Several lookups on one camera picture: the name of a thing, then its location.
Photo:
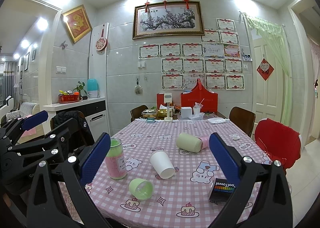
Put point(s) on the red tray with snacks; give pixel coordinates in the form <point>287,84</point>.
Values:
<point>68,98</point>

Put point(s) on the white phone stand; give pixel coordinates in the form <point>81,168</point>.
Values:
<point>168,98</point>

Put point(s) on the clear food container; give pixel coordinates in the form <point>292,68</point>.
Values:
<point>149,113</point>

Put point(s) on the white plastic bag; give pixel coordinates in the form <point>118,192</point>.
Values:
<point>217,120</point>

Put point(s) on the green sheer curtain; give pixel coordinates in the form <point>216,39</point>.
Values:
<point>281,63</point>

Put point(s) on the black box with rainbow print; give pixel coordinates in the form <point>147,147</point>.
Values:
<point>222,194</point>

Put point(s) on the brown wooden chair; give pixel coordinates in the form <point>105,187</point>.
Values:
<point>241,118</point>
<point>138,111</point>

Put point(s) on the white double wall switch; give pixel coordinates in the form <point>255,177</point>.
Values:
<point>60,69</point>

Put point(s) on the flat red box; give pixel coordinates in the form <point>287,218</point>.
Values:
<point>160,100</point>

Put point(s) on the white leaning board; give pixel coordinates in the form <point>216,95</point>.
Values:
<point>97,65</point>

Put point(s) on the white panel door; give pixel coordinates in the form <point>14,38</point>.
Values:
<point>266,93</point>

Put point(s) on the butterfly wall decal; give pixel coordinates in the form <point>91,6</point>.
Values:
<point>63,44</point>

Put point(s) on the green potted plant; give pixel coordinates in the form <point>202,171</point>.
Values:
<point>80,87</point>

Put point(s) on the grey window curtain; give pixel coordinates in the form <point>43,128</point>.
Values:
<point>8,80</point>

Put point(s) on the wall of award certificates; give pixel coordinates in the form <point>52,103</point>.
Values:
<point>195,65</point>

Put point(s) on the small white box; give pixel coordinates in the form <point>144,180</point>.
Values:
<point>186,112</point>

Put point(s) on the gold framed red picture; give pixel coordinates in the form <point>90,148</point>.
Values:
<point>77,23</point>

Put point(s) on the white sofa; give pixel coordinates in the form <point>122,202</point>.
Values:
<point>28,109</point>

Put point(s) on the green plastic cup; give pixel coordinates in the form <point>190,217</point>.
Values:
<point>136,185</point>

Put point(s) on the teal and white humidifier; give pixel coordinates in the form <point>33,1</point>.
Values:
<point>92,86</point>

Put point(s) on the crumpled white tissue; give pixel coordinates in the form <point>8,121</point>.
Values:
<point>235,137</point>

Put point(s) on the green and pink tumbler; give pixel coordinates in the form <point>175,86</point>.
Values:
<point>187,141</point>

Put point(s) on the white and black sideboard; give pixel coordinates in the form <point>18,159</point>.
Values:
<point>96,109</point>

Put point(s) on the white cup with straws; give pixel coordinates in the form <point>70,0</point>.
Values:
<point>196,111</point>

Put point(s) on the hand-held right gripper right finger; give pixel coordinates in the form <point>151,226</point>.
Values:
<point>225,158</point>

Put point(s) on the pink and green canister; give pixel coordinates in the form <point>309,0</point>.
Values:
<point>116,165</point>

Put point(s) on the yellow snack bag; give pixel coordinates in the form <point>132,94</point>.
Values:
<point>162,113</point>

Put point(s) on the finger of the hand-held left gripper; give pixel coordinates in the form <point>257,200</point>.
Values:
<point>56,138</point>
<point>35,119</point>

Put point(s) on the red diamond door decoration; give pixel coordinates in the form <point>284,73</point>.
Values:
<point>265,69</point>

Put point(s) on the red hanging knot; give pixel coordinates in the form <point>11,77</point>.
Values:
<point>147,5</point>
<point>165,3</point>
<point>185,1</point>

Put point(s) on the small wall photos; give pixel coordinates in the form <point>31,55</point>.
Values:
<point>247,57</point>

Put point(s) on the pink checkered tablecloth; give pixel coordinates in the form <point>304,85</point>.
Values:
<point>175,198</point>

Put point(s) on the framed plum blossom painting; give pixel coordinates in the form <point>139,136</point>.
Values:
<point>167,19</point>

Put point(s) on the black framed wall picture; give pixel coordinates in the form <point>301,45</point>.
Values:
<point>27,60</point>
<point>33,55</point>

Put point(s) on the white paper cup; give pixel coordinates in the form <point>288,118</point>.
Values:
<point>160,163</point>

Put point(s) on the red chair cover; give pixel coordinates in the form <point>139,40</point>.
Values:
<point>277,140</point>

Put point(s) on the red round wall ornament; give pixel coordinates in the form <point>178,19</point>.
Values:
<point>101,43</point>

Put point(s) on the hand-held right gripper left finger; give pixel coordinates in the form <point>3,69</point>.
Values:
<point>93,161</point>

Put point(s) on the black jacket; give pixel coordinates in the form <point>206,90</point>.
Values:
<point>83,133</point>

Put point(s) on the hanging brush on hook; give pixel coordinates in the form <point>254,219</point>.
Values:
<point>138,89</point>

